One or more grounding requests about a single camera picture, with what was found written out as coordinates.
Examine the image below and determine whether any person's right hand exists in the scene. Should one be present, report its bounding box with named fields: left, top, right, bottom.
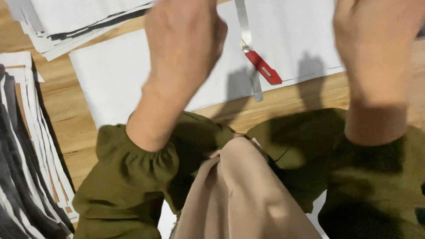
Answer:
left=333, top=0, right=425, bottom=108

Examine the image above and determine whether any person's left hand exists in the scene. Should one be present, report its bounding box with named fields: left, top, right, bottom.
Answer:
left=143, top=0, right=228, bottom=97

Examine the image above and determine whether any metal ruler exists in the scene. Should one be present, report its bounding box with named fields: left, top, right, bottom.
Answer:
left=234, top=0, right=264, bottom=102

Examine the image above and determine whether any large white paper sheet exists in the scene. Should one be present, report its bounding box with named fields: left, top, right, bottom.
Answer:
left=69, top=0, right=346, bottom=129

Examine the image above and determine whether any red utility knife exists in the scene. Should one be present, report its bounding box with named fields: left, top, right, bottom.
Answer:
left=240, top=40, right=283, bottom=86

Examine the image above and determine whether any stack of white paper sheets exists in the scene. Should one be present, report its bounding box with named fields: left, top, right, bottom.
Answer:
left=4, top=0, right=156, bottom=62

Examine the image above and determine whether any olive green garment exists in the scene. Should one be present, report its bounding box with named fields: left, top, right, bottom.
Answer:
left=72, top=108, right=425, bottom=239

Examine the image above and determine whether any beige scarf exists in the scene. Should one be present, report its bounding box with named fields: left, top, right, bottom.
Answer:
left=170, top=136, right=323, bottom=239

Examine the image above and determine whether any pile of black-edged paper strips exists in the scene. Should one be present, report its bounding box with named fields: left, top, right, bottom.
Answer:
left=0, top=51, right=79, bottom=239

